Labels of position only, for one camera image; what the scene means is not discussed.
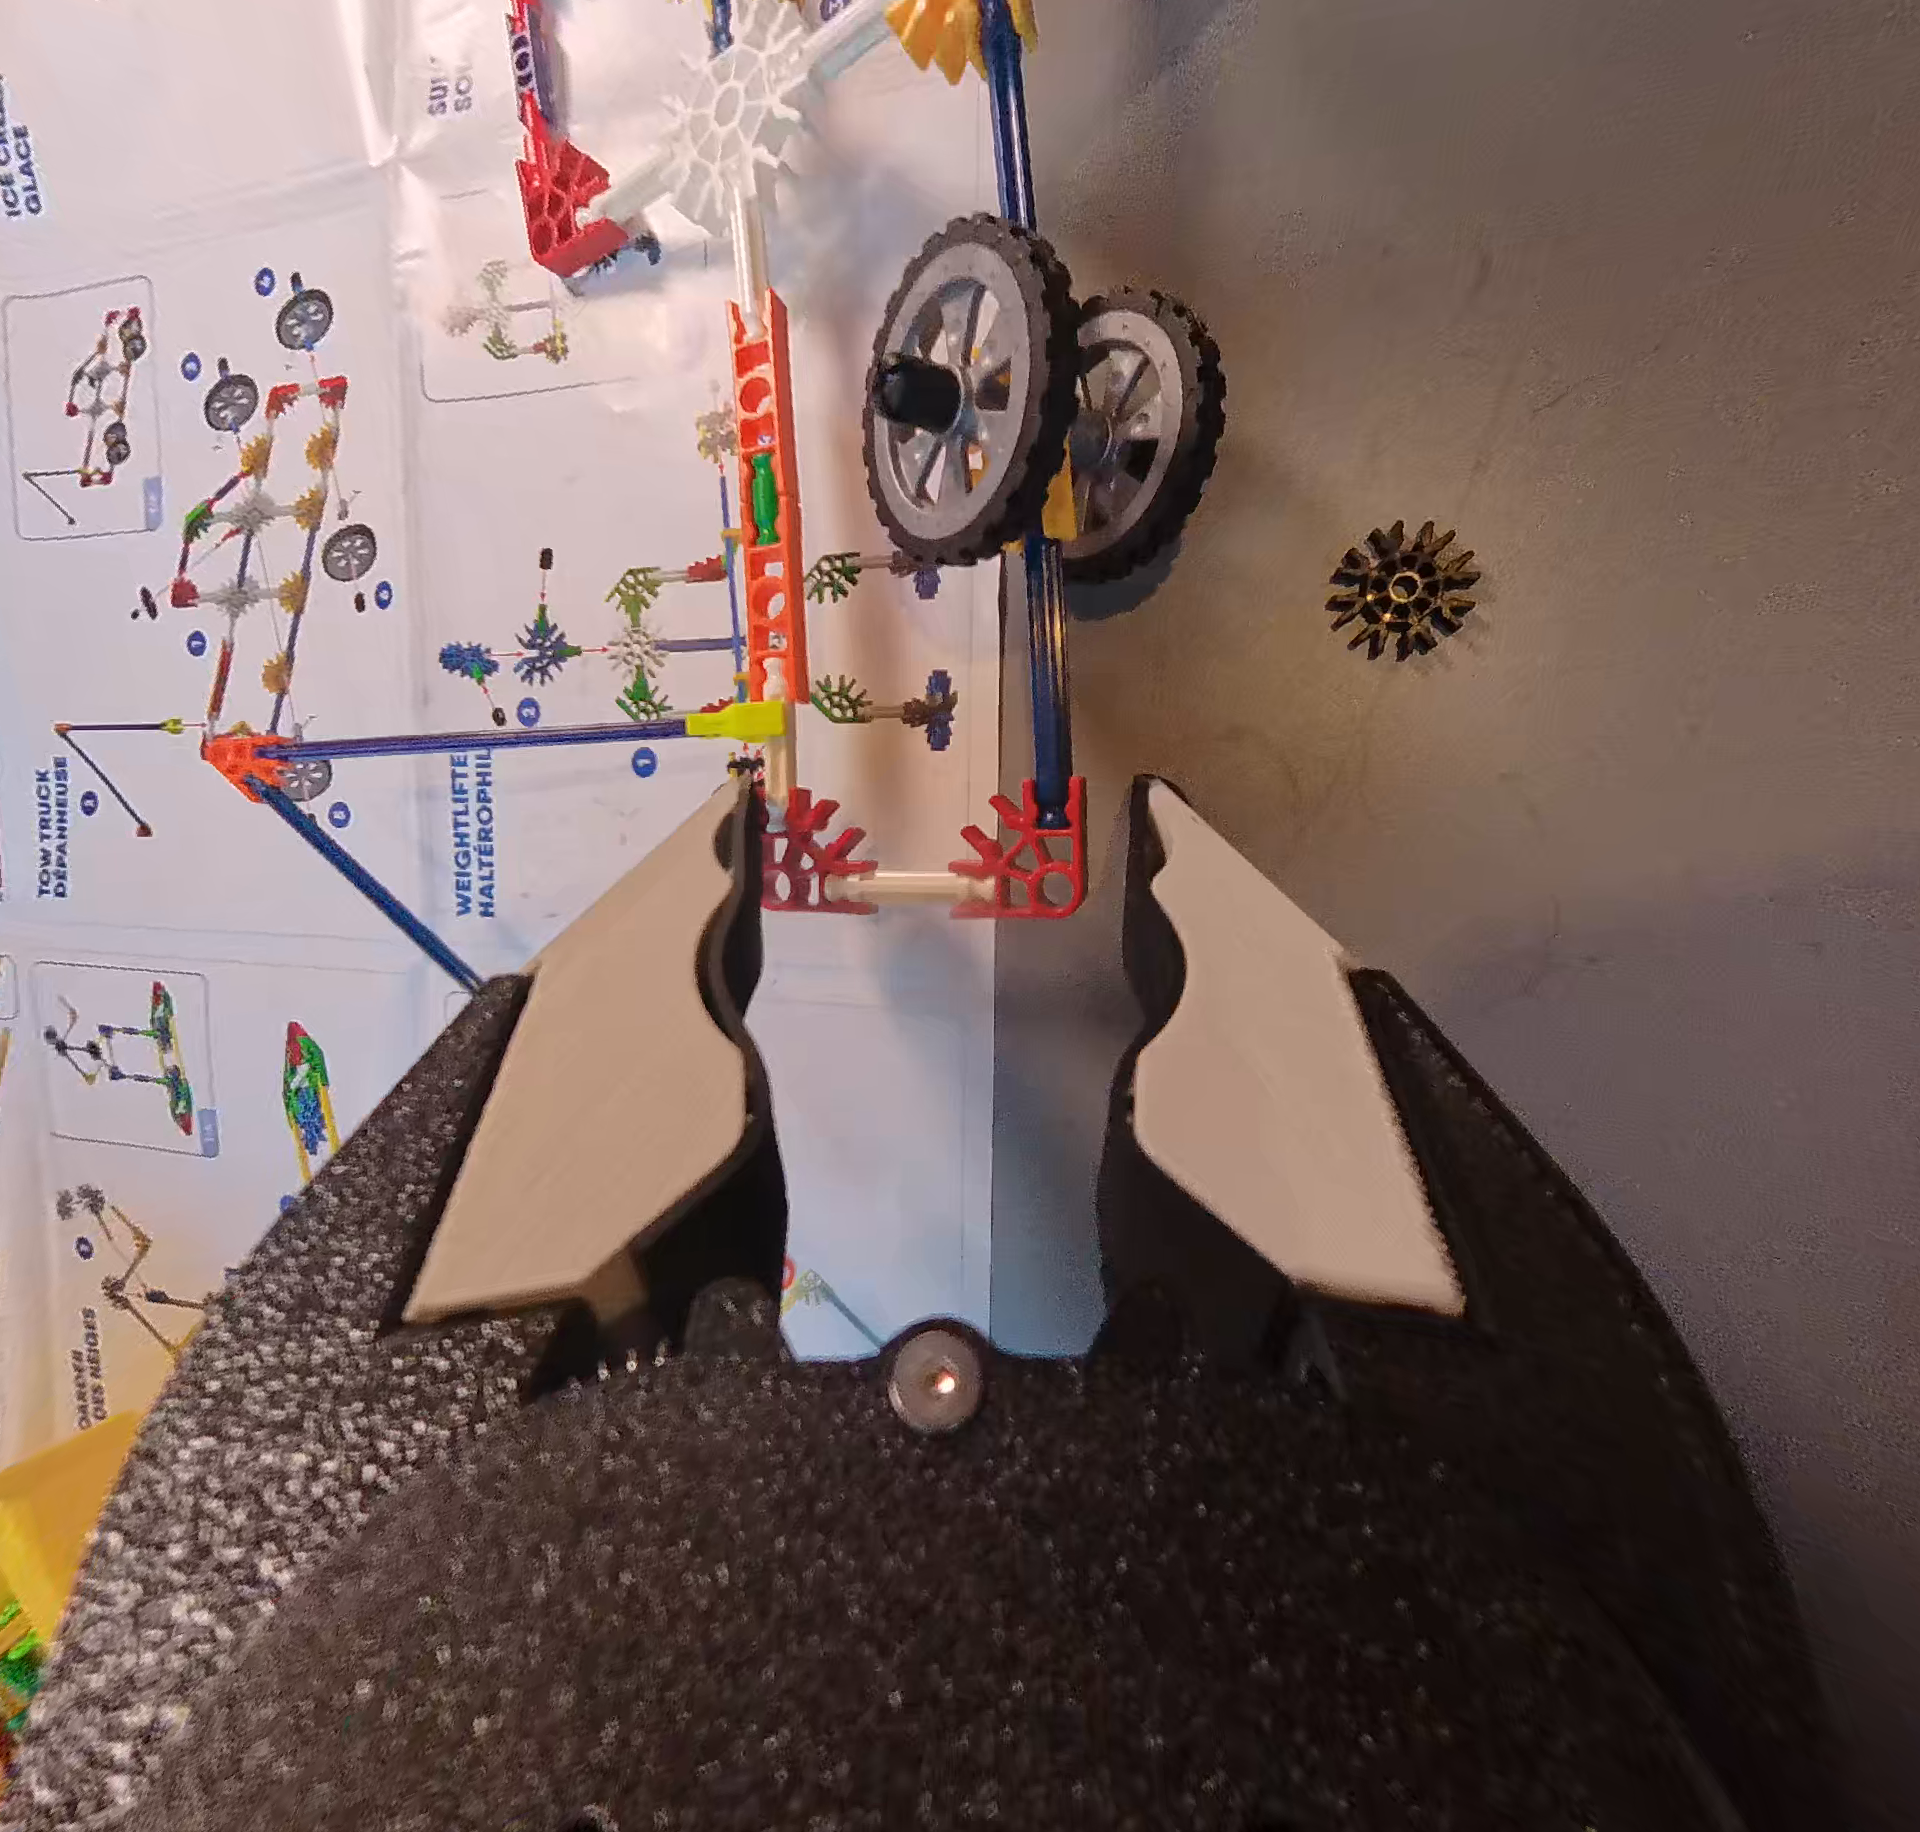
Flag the yellow plastic bin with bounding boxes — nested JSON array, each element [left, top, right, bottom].
[[0, 1407, 145, 1745]]

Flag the white instruction sheet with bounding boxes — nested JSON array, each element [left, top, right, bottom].
[[0, 0, 1006, 1474]]

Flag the black snowflake connector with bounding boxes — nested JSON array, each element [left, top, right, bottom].
[[1331, 523, 1480, 665]]

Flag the grey desk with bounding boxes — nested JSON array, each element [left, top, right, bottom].
[[974, 0, 1920, 1832]]

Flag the blue rods with orange connector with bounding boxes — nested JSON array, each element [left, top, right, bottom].
[[205, 699, 789, 994]]

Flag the colourful rod and connector model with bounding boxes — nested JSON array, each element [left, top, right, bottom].
[[494, 0, 1089, 920]]

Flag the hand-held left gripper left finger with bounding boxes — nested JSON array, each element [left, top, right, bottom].
[[404, 778, 789, 1370]]

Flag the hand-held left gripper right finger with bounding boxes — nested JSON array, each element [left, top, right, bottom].
[[1095, 778, 1465, 1370]]

